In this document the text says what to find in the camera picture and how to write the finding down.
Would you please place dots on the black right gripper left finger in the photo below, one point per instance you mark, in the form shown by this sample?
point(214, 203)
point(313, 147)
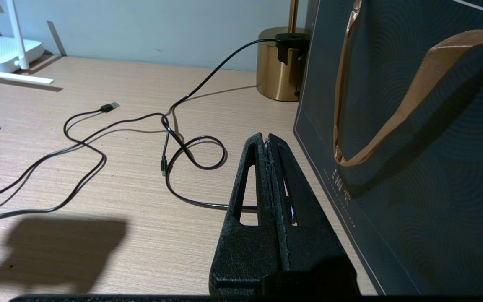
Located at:
point(241, 256)

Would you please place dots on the brass desk lamp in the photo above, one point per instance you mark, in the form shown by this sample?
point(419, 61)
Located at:
point(275, 79)

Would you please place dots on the black box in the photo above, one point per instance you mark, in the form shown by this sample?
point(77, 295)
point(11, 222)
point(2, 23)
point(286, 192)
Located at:
point(434, 209)

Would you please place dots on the white router with antennas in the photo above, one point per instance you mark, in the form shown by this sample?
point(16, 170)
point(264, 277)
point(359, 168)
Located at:
point(2, 52)

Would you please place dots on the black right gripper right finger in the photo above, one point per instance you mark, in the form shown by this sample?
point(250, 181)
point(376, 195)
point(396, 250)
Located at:
point(317, 260)

